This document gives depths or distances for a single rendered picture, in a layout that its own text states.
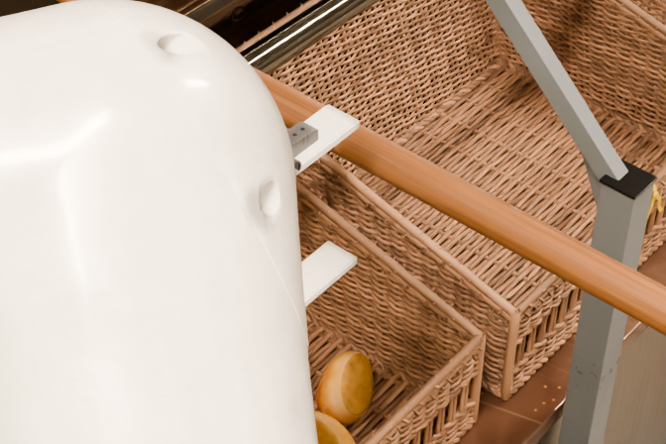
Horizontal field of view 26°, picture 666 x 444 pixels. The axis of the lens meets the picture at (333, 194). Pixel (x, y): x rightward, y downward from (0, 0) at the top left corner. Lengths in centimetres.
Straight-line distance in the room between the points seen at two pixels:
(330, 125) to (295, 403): 59
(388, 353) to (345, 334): 7
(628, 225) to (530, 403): 34
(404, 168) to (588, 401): 67
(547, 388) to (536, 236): 74
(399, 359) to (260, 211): 129
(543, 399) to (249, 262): 134
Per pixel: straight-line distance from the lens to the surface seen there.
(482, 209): 106
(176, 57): 45
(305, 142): 100
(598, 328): 161
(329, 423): 162
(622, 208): 148
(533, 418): 174
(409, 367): 173
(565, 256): 103
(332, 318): 178
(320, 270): 110
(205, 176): 43
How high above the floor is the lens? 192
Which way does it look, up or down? 42 degrees down
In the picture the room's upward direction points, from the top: straight up
